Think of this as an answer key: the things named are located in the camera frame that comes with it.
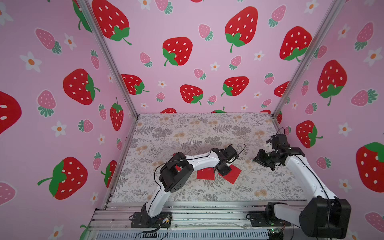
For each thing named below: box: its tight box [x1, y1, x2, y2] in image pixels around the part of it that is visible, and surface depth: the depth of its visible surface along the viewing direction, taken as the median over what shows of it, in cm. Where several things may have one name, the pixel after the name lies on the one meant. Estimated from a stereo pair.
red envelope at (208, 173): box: [196, 167, 216, 180], surface depth 91 cm
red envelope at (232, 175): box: [218, 164, 242, 185], surface depth 91 cm
